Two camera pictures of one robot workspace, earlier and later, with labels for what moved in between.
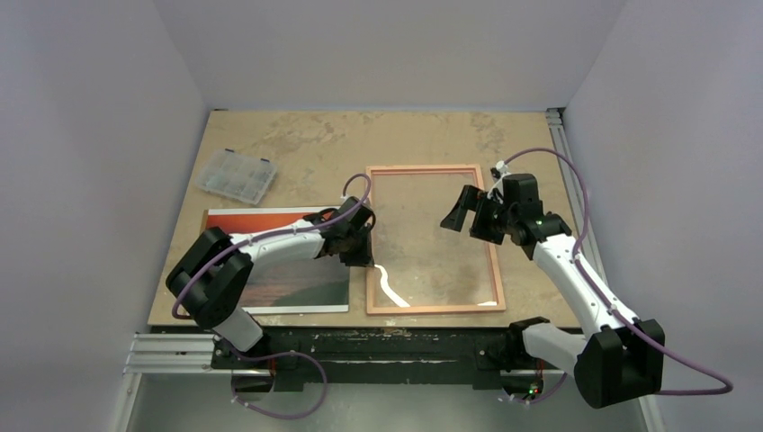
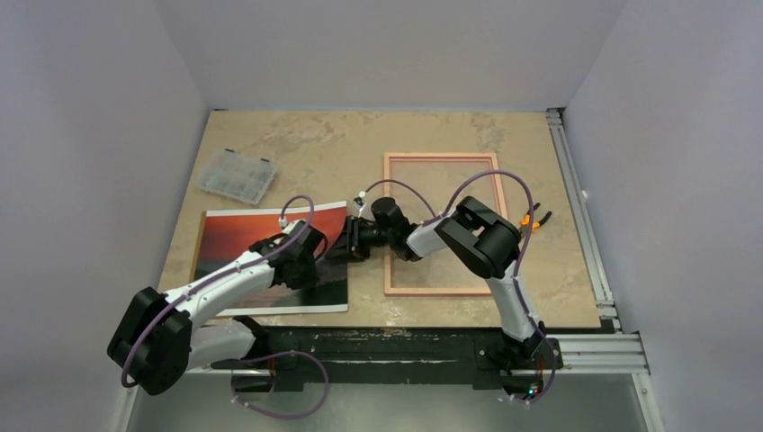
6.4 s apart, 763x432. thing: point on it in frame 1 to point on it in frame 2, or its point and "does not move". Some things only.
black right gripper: (482, 216) to (355, 239)
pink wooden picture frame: (371, 310) to (388, 157)
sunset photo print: (316, 284) does not move
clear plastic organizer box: (237, 175) does not move
